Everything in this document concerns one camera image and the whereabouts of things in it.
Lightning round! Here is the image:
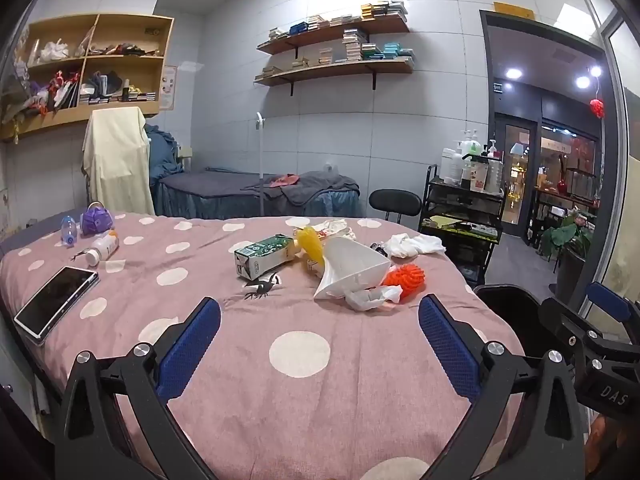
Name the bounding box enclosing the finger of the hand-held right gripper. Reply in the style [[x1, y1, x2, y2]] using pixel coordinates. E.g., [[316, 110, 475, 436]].
[[541, 297, 607, 357], [586, 281, 640, 345]]

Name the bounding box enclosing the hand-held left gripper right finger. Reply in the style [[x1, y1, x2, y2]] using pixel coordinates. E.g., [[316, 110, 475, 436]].
[[418, 294, 586, 480]]

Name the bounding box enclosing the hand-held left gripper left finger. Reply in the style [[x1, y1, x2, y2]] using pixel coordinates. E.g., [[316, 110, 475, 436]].
[[54, 296, 222, 480]]

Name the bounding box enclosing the black trash bin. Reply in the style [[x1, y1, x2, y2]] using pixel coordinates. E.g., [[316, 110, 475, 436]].
[[472, 284, 556, 361]]

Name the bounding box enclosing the green potted plant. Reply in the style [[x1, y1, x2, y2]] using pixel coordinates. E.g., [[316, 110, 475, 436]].
[[541, 210, 599, 306]]

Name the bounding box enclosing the orange ridged ball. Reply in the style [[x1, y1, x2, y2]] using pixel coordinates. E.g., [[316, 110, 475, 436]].
[[382, 264, 426, 301]]

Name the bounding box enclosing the white crumpled cloth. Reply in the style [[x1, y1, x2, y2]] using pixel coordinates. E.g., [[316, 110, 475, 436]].
[[389, 233, 446, 260]]

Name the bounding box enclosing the pink polka dot blanket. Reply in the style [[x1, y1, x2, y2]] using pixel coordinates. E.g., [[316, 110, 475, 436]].
[[0, 211, 526, 480]]

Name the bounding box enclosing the green milk carton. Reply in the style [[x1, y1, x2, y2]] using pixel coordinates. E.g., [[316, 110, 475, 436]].
[[234, 234, 296, 281]]

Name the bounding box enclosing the white paper cone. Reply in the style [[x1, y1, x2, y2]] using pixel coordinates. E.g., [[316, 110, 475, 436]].
[[314, 236, 392, 302]]

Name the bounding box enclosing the white pill bottle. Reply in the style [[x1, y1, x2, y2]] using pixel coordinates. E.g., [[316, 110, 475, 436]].
[[84, 235, 121, 267]]

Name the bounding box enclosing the black cart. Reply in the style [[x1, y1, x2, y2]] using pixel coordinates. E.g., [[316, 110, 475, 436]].
[[419, 162, 508, 286]]

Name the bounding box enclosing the black phone in clear case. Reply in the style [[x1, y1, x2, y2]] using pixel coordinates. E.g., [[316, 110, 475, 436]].
[[14, 266, 100, 345]]

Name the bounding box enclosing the black chair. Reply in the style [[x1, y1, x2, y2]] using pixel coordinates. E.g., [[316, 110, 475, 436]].
[[369, 189, 423, 224]]

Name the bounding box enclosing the purple face mask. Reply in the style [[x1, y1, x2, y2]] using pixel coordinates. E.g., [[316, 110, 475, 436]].
[[80, 202, 115, 236]]

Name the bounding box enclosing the yellow plastic bag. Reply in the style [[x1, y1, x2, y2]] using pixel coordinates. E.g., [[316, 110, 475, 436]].
[[295, 226, 333, 276]]

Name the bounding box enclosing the massage bed with grey cover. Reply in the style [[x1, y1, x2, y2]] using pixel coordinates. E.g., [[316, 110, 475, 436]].
[[150, 169, 361, 220]]

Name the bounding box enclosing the crumpled paper wrapper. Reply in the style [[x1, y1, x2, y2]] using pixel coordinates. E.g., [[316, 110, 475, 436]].
[[316, 219, 357, 241]]

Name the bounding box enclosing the stack of clear cups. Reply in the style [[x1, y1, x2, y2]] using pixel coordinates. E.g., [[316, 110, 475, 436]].
[[485, 157, 504, 194]]

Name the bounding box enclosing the small blue bottle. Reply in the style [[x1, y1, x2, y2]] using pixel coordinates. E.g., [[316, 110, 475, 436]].
[[61, 215, 80, 248]]

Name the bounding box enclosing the large white bottle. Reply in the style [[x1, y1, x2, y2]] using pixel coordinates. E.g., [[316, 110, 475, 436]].
[[442, 147, 466, 186]]

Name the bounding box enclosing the blue cloth pile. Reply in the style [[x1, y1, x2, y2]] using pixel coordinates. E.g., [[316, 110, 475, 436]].
[[145, 125, 187, 183]]

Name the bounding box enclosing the cream cloth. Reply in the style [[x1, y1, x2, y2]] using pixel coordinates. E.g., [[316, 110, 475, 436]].
[[82, 106, 156, 217]]

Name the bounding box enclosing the white lamp stand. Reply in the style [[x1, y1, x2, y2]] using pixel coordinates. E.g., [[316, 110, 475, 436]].
[[252, 112, 269, 218]]

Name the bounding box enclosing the yellow sign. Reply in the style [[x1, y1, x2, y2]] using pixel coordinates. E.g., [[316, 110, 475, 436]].
[[493, 1, 535, 20]]

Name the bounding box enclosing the wooden cubby cabinet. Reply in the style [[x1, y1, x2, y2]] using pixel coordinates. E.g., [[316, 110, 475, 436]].
[[0, 12, 175, 142]]

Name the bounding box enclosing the dark door frame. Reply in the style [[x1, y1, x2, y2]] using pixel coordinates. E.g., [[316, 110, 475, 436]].
[[478, 9, 622, 311]]

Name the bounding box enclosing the wall poster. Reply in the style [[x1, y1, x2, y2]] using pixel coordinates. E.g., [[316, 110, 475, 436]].
[[161, 65, 179, 110]]

